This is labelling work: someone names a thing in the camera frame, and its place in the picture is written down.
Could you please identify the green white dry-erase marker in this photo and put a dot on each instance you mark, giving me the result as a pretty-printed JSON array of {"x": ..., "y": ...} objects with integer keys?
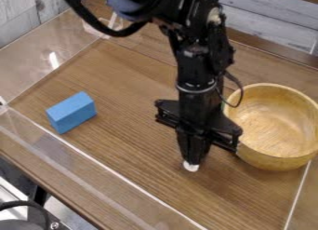
[{"x": 190, "y": 167}]

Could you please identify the brown wooden bowl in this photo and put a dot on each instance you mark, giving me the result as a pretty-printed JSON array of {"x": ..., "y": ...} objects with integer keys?
[{"x": 279, "y": 117}]

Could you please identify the blue foam block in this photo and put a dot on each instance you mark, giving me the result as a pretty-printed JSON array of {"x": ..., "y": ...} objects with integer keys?
[{"x": 72, "y": 112}]

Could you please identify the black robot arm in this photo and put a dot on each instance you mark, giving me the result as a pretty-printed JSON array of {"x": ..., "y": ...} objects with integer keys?
[{"x": 194, "y": 25}]

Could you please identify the black metal bracket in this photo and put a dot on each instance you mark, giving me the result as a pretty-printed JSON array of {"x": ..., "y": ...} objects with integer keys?
[{"x": 45, "y": 219}]

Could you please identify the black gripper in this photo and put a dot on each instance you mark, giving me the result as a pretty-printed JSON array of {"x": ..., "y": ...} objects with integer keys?
[{"x": 200, "y": 122}]

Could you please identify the clear acrylic tray wall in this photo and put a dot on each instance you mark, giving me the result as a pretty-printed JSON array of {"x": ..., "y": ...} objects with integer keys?
[{"x": 116, "y": 167}]

